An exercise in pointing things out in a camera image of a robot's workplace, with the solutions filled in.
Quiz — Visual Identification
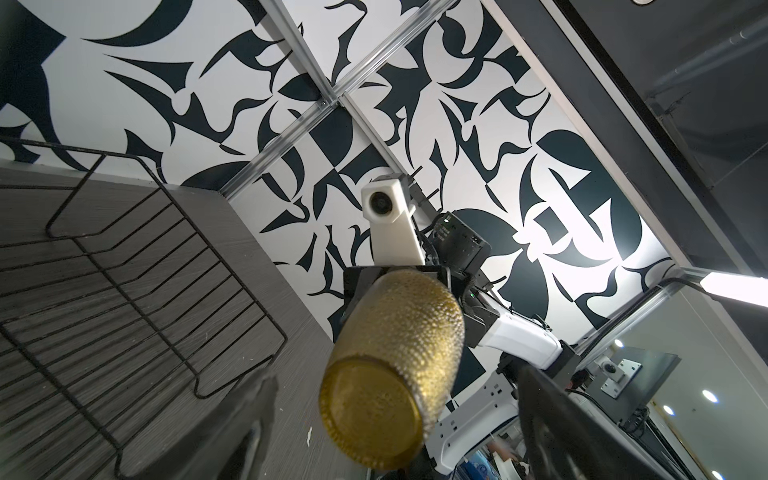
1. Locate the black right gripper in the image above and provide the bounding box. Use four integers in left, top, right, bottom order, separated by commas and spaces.
339, 265, 498, 347

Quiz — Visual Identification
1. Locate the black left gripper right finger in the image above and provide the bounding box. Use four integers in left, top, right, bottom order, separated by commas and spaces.
515, 364, 670, 479

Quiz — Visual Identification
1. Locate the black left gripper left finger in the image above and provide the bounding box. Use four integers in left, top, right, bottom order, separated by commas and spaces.
133, 373, 279, 479

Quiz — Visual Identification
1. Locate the amber textured glass cup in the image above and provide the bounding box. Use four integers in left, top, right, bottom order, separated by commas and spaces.
318, 269, 465, 470

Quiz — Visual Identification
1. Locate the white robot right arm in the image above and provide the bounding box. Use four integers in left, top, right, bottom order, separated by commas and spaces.
319, 266, 672, 479

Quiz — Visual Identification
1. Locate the black wire dish rack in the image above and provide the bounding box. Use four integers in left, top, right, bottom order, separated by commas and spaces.
1, 150, 287, 479

